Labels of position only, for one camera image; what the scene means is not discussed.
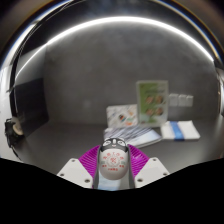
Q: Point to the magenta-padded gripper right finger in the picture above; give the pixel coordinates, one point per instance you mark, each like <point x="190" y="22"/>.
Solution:
<point x="151" y="171"/>

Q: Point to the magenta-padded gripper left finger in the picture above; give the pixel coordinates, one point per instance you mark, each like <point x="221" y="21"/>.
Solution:
<point x="75" y="173"/>

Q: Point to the white panda-print computer mouse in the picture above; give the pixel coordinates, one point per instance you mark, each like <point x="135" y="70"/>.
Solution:
<point x="113" y="163"/>

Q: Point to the grey striped booklet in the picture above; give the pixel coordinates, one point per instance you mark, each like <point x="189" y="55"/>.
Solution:
<point x="143" y="136"/>

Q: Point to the white book with blue band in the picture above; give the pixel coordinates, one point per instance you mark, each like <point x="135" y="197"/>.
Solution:
<point x="181" y="130"/>

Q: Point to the small white sticker card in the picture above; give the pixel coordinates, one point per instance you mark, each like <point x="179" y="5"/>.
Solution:
<point x="121" y="116"/>

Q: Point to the clear acrylic sign stand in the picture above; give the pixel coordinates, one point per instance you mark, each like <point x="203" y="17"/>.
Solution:
<point x="152" y="103"/>

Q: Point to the small black device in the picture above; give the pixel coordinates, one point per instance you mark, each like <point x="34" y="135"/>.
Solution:
<point x="13" y="131"/>

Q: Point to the black flat panel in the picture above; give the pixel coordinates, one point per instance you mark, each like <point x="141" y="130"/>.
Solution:
<point x="31" y="106"/>

